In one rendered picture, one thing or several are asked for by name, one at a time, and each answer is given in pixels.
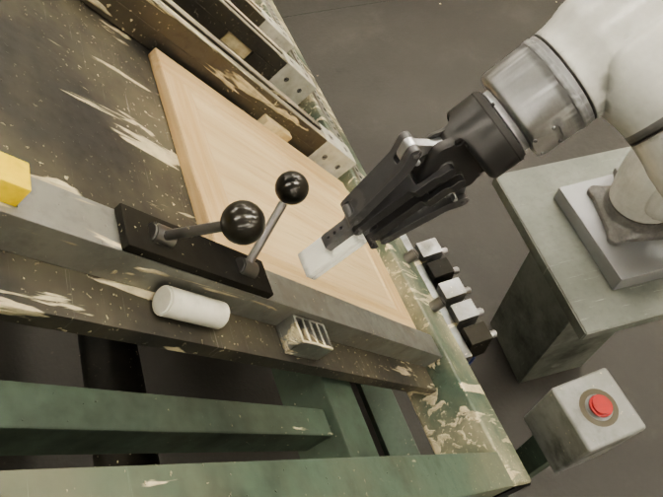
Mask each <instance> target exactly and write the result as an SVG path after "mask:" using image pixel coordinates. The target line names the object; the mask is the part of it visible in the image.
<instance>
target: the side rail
mask: <svg viewBox="0 0 663 497"><path fill-rule="evenodd" d="M513 486H514V484H513V481H512V480H511V478H510V476H509V474H508V472H507V470H506V468H505V466H504V464H503V462H502V460H501V458H500V456H499V455H498V453H497V452H492V453H465V454H439V455H413V456H386V457H360V458H333V459H307V460H281V461H229V462H203V463H176V464H149V465H124V466H97V467H70V468H45V469H18V470H0V497H492V496H494V495H496V494H498V493H500V492H503V491H505V490H507V489H509V488H511V487H513Z"/></svg>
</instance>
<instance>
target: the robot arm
mask: <svg viewBox="0 0 663 497"><path fill-rule="evenodd" d="M481 80H482V83H483V85H484V87H485V88H486V91H485V92H484V93H483V94H482V93H481V92H480V91H478V92H473V93H472V94H470V95H469V96H468V97H466V98H465V99H464V100H463V101H461V102H460V103H459V104H457V105H456V106H454V107H453V108H452V109H451V110H449V111H448V113H447V119H448V121H449V122H448V124H447V125H446V126H445V127H443V128H441V129H439V130H437V131H434V132H432V133H430V134H429V135H427V136H426V138H425V139H422V138H412V136H411V134H410V133H409V132H408V131H404V132H402V133H401V134H400V135H399V136H398V138H397V140H396V141H395V143H394V145H393V147H392V149H391V151H390V152H389V153H388V154H387V155H386V156H385V157H384V158H383V159H382V160H381V161H380V162H379V163H378V164H377V165H376V166H375V167H374V169H373V170H372V171H371V172H370V173H369V174H368V175H367V176H366V177H365V178H364V179H363V180H362V181H361V182H360V183H358V184H357V185H356V186H355V187H354V189H353V190H352V191H351V192H350V193H349V194H348V195H347V196H346V197H345V198H344V199H343V200H342V201H341V203H340V206H341V208H342V211H343V213H344V218H343V219H342V220H341V221H340V222H339V223H337V224H336V225H335V226H333V227H332V228H331V229H329V230H328V231H327V232H325V233H324V234H323V235H322V236H321V237H320V238H318V239H317V240H316V241H314V242H313V243H312V244H310V245H309V246H308V247H306V248H305V249H303V250H302V251H301V252H299V253H298V256H299V259H300V261H301V264H302V266H303V269H304V271H305V274H306V276H307V277H309V278H311V279H314V280H316V279H317V278H319V277H320V276H321V275H323V274H324V273H326V272H327V271H328V270H330V269H331V268H333V267H334V266H335V265H337V264H338V263H339V262H341V261H342V260H344V259H345V258H346V257H348V256H349V255H351V254H352V253H353V252H355V251H356V250H358V249H359V248H361V247H362V246H363V245H365V244H366V243H368V245H369V247H370V249H376V248H378V245H377V243H376V241H380V243H381V244H382V245H386V244H388V243H390V242H391V241H393V240H395V239H397V238H399V237H401V236H402V235H404V234H406V233H408V232H410V231H412V230H413V229H415V228H417V227H419V226H421V225H423V224H424V223H426V222H428V221H430V220H432V219H434V218H436V217H437V216H439V215H441V214H443V213H445V212H447V211H449V210H452V209H455V208H458V207H461V206H464V205H465V204H467V203H468V201H469V198H468V197H467V196H466V195H465V190H466V186H469V185H470V184H472V183H473V182H474V181H475V180H476V179H477V178H478V177H479V176H480V175H481V174H482V173H483V172H486V173H487V175H488V176H489V177H491V178H498V177H500V176H501V175H502V174H504V173H505V172H507V171H508V170H510V169H511V168H512V167H514V166H515V165H517V164H518V163H520V162H521V161H522V160H524V159H525V158H524V156H526V153H525V150H526V149H528V148H530V149H531V151H532V152H533V153H535V154H536V155H537V156H543V155H544V154H546V153H547V152H548V151H550V150H551V149H553V148H554V147H556V146H557V145H559V144H560V143H561V142H563V141H564V140H566V139H567V138H569V137H570V136H572V135H573V134H574V133H576V132H577V131H579V130H580V129H582V128H585V127H587V126H588V125H589V124H590V123H591V122H592V121H593V120H595V119H596V118H598V117H600V116H602V117H603V118H604V119H605V120H607V121H608V122H609V123H610V124H611V125H612V126H613V127H614V128H616V129H617V131H618V132H619V133H620V134H621V135H622V136H623V138H624V139H625V140H626V142H627V143H628V144H629V145H630V147H631V149H630V151H629V152H628V153H627V155H626V157H625V159H624V160H623V162H622V164H621V165H620V166H619V167H617V168H615V169H614V171H613V175H614V181H613V183H612V185H607V186H602V185H591V186H590V187H589V188H588V190H587V194H588V195H589V197H590V198H591V199H592V200H593V202H594V204H595V207H596V209H597V211H598V214H599V216H600V219H601V221H602V223H603V226H604V228H605V230H606V234H607V242H608V243H609V244H610V245H612V246H618V245H621V244H623V243H631V242H643V241H656V240H663V0H565V1H564V2H563V3H562V4H561V5H560V6H559V7H558V8H557V10H556V11H555V13H554V14H553V15H552V17H551V18H550V19H549V20H548V22H547V23H546V24H545V25H544V26H543V27H542V28H541V29H540V30H539V31H537V32H536V33H535V34H534V35H533V36H532V37H530V38H528V39H526V40H525V41H524V42H522V43H521V45H520V46H519V47H518V48H516V49H515V50H514V51H513V52H511V53H510V54H509V55H507V56H506V57H505V58H504V59H502V60H501V61H500V62H498V63H497V64H496V65H495V66H493V67H492V68H491V69H489V70H488V71H487V72H486V73H484V74H483V75H482V78H481Z"/></svg>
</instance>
